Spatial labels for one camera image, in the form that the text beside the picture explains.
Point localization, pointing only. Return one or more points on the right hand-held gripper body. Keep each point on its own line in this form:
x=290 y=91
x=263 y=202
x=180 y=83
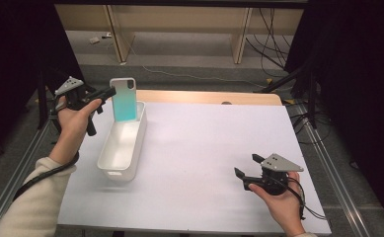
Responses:
x=276 y=164

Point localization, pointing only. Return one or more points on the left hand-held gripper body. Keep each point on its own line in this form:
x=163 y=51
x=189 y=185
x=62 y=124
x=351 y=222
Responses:
x=71 y=87

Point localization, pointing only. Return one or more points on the turquoise phone case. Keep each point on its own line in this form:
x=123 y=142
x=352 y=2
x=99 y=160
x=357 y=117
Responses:
x=124 y=102

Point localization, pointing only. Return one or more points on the white plastic bin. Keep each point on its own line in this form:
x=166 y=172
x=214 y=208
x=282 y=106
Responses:
x=122 y=148

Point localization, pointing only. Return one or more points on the person's left hand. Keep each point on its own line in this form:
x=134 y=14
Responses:
x=71 y=126

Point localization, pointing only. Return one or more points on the person's right hand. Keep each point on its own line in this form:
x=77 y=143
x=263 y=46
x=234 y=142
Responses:
x=288 y=207

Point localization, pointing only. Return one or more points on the white board sheet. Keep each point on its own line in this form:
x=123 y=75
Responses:
x=196 y=164

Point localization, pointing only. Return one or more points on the small white floor object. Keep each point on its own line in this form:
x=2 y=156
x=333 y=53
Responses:
x=94 y=40

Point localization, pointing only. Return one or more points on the black curtain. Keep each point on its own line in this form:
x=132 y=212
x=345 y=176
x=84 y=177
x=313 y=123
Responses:
x=8 y=65
x=360 y=65

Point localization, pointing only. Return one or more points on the light wooden shelf unit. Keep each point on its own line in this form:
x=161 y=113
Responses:
x=179 y=19

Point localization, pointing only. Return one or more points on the metal floor rail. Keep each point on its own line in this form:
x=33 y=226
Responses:
x=18 y=168
x=337 y=184

